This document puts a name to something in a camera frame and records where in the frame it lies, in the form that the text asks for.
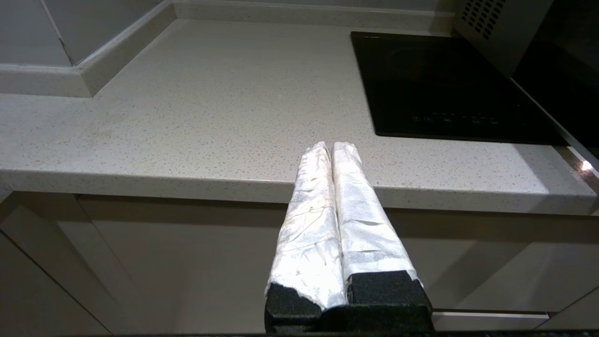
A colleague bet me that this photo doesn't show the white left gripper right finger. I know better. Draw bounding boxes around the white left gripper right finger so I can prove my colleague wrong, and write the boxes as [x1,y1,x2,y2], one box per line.
[331,142,431,307]

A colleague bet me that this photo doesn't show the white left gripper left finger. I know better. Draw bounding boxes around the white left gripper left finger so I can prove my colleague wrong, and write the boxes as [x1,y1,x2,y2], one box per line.
[264,142,348,323]

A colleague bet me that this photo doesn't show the black glass microwave door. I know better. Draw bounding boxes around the black glass microwave door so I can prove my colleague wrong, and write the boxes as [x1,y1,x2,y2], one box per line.
[512,0,599,162]

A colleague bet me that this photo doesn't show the grey cabinet front panel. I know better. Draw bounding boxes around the grey cabinet front panel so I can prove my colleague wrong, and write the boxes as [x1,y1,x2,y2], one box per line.
[77,194,599,337]

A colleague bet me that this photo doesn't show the black induction cooktop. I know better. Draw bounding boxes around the black induction cooktop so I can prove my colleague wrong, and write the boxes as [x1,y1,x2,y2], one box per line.
[351,31,569,146]

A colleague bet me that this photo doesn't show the grey angled corner cabinet panel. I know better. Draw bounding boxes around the grey angled corner cabinet panel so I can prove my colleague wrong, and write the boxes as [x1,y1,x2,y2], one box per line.
[0,187,155,337]

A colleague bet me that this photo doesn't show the grey metal bar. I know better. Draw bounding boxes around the grey metal bar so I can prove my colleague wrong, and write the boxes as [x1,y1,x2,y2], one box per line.
[433,311,549,331]

